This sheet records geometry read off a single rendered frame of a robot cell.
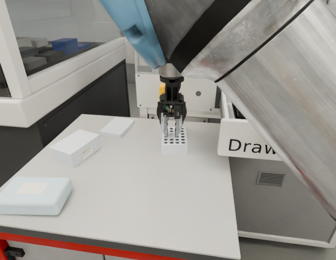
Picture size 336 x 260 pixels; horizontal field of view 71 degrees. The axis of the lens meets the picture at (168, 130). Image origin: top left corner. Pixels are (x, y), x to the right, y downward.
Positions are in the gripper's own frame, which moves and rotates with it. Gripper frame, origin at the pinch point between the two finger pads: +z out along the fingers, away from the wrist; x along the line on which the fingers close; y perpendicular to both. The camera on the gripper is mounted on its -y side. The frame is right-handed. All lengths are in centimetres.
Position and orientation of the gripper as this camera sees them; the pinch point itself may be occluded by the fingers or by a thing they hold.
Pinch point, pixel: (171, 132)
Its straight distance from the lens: 80.0
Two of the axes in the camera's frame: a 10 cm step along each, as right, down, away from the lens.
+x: 10.0, 0.0, -0.1
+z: 0.0, 8.8, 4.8
